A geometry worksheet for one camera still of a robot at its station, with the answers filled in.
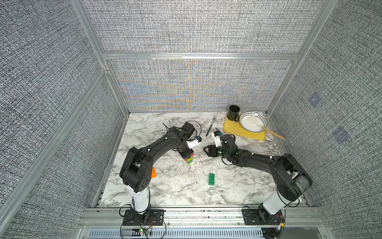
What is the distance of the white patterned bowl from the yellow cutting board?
0.05 feet

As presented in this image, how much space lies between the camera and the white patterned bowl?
109 centimetres

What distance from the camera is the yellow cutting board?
1079 millimetres
